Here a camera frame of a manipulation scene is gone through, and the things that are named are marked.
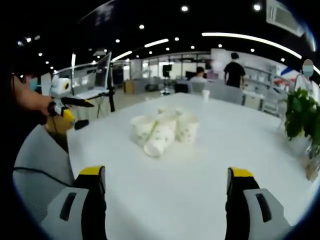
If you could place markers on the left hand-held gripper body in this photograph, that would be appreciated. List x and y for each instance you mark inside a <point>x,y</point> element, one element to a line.
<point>61,86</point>

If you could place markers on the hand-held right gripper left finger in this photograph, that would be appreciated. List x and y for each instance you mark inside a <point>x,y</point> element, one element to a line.
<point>75,212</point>

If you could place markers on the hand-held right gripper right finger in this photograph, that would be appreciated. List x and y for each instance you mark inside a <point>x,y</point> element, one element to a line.
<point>252,212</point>

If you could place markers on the plain white paper cup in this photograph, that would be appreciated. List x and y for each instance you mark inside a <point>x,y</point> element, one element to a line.
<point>206,95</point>

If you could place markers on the person's head with mask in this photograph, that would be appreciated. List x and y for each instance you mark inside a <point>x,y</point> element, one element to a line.
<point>32,81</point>

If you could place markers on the open silver laptop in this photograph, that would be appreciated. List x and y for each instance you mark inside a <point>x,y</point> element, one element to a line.
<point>97,80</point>

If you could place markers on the black stand pole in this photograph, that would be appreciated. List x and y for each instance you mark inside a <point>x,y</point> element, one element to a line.
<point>111,95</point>

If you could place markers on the brown cardboard box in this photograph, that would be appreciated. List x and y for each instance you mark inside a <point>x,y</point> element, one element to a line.
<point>129,87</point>

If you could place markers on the white table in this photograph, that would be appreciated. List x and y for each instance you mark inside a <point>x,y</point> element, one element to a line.
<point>200,180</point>

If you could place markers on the glass plant vase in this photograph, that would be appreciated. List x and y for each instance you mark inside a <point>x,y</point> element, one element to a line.
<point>312,162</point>

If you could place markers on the dark monitor screen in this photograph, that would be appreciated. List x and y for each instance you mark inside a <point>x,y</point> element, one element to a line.
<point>167,70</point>

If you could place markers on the green leafy plant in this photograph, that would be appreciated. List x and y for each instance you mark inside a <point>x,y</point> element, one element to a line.
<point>302,112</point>

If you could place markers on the long curved ceiling light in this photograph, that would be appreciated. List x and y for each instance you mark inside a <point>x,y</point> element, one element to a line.
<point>252,40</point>

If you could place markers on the ceiling air conditioner unit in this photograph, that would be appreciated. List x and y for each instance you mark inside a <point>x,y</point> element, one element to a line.
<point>285,16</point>

